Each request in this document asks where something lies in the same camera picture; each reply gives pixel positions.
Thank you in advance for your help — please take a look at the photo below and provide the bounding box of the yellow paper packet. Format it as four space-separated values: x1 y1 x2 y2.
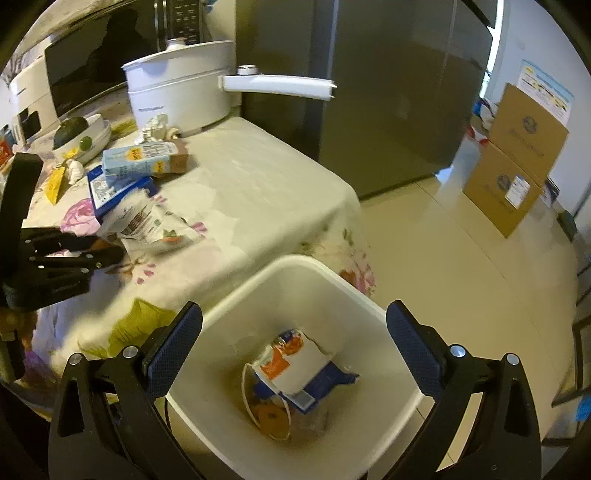
44 166 66 205

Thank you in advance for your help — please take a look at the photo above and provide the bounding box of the dark blue flat box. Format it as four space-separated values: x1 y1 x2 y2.
86 165 158 223

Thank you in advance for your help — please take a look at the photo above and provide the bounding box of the white plastic trash bin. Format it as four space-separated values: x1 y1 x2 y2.
167 255 422 479

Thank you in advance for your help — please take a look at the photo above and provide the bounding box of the cardboard box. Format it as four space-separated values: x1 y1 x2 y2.
488 83 569 185
464 143 542 238

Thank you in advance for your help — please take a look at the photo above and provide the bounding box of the wall poster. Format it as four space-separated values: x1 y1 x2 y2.
516 60 574 126

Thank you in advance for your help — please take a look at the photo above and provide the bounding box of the small green lime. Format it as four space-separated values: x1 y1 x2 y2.
79 136 93 152

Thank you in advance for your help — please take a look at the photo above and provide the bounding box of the dark green avocado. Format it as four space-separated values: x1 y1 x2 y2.
53 116 89 150

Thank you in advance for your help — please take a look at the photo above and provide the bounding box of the light blue carton box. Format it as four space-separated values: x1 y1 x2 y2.
101 140 189 180

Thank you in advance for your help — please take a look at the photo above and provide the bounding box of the crumpled white tissue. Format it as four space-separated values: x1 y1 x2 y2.
138 113 180 144

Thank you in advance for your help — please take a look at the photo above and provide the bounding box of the upper cardboard box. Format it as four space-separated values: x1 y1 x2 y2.
488 83 569 185

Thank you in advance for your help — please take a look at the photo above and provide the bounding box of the blue package in bin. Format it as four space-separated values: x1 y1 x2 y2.
253 362 359 414

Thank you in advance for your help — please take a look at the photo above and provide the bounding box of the white bowl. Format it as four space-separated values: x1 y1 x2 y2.
52 114 111 165

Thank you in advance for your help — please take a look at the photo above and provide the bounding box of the floral tablecloth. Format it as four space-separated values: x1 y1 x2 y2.
0 89 376 418

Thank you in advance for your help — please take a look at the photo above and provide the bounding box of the white orange carton in bin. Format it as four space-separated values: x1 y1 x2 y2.
252 329 332 395

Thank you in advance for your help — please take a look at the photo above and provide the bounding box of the black microwave oven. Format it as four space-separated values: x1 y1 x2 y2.
9 1 209 145

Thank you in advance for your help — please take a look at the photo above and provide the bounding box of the white snack wrapper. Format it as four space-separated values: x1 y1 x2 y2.
97 190 204 257

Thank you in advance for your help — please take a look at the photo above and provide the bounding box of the garlic bulb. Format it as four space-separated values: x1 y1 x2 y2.
64 159 85 185

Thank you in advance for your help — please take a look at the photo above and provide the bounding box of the white electric cooking pot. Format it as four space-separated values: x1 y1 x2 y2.
122 39 337 136

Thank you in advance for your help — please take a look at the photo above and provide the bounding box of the grey refrigerator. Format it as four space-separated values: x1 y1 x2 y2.
236 0 497 198

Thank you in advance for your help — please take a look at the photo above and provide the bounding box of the lower cardboard box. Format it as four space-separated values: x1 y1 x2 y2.
464 143 542 238

